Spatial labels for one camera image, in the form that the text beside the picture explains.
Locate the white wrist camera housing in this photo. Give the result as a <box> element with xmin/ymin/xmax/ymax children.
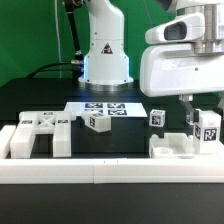
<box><xmin>145</xmin><ymin>13</ymin><xmax>205</xmax><ymax>44</ymax></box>

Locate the white chair back frame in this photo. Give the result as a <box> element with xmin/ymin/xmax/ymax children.
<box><xmin>10</xmin><ymin>111</ymin><xmax>76</xmax><ymax>159</ymax></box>

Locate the white U-shaped border fence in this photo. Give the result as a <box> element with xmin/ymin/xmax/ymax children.
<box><xmin>0</xmin><ymin>125</ymin><xmax>224</xmax><ymax>184</ymax></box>

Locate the white chair seat block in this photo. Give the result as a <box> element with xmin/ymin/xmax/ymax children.
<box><xmin>149</xmin><ymin>133</ymin><xmax>195</xmax><ymax>159</ymax></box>

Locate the white marker sheet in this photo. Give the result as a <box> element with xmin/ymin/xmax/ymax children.
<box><xmin>64</xmin><ymin>102</ymin><xmax>147</xmax><ymax>117</ymax></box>

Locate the white thin cable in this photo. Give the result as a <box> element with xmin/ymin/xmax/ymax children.
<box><xmin>54</xmin><ymin>0</ymin><xmax>64</xmax><ymax>80</ymax></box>

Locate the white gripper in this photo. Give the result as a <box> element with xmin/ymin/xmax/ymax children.
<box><xmin>140</xmin><ymin>44</ymin><xmax>224</xmax><ymax>125</ymax></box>

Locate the black cable bundle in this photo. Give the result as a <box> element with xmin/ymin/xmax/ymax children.
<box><xmin>26</xmin><ymin>0</ymin><xmax>85</xmax><ymax>80</ymax></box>

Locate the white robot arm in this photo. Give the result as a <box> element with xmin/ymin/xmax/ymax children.
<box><xmin>79</xmin><ymin>0</ymin><xmax>224</xmax><ymax>108</ymax></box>

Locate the white tagged cube near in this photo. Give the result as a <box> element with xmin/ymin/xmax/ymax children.
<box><xmin>149</xmin><ymin>109</ymin><xmax>166</xmax><ymax>127</ymax></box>

